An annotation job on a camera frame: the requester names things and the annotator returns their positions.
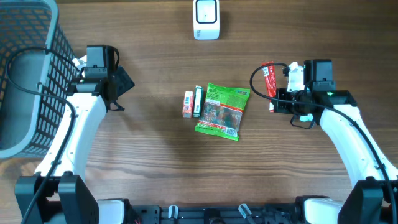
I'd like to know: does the red chocolate bar wrapper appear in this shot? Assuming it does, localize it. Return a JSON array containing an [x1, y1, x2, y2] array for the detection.
[[262, 62, 277, 98]]

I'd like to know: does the green snack bag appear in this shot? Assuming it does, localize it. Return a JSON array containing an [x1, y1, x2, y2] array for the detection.
[[195, 83, 251, 141]]

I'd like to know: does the green white gum pack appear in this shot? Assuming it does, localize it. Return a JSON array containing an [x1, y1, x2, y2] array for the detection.
[[193, 86, 203, 118]]

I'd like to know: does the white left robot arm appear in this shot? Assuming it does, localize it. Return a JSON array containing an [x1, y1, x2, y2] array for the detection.
[[15, 45, 137, 223]]

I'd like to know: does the white barcode scanner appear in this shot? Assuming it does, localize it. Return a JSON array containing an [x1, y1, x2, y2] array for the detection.
[[193, 0, 220, 40]]

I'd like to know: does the grey plastic mesh basket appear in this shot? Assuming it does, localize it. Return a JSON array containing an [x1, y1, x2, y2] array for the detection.
[[1, 0, 79, 159]]

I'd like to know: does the black right camera cable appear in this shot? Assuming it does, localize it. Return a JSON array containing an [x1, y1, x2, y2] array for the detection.
[[249, 62, 398, 224]]

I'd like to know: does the black camera cable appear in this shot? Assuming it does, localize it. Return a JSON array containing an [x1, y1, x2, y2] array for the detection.
[[5, 46, 121, 224], [249, 62, 398, 224]]

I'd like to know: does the black left camera cable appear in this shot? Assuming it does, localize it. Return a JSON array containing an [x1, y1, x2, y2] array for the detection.
[[5, 46, 121, 224]]

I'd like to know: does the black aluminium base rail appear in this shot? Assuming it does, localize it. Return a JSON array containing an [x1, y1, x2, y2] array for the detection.
[[132, 203, 301, 224]]

